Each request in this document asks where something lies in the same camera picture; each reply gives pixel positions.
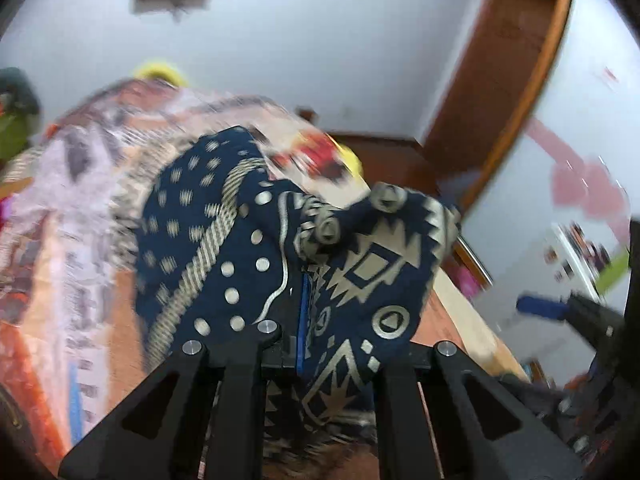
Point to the white cabinet with stickers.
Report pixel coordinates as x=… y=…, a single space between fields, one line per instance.
x=575 y=255

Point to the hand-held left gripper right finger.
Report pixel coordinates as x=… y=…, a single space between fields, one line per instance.
x=400 y=390

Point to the printed blanket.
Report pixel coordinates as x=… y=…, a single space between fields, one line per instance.
x=65 y=260

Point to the green and red cloth pile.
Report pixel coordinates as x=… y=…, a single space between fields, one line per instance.
x=10 y=132

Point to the yellow cushion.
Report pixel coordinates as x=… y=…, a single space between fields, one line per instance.
x=351 y=160
x=160 y=72

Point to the navy patterned hoodie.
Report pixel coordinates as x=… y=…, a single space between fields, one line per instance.
x=240 y=240

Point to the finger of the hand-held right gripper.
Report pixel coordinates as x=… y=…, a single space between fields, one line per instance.
x=542 y=307

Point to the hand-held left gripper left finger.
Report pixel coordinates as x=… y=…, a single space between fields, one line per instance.
x=300 y=325

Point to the brown wooden door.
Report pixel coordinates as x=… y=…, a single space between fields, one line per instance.
x=500 y=85

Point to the pink wall decoration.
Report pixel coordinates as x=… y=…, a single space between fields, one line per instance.
x=585 y=185

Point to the grey plush toy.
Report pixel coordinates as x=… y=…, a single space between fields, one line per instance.
x=17 y=87

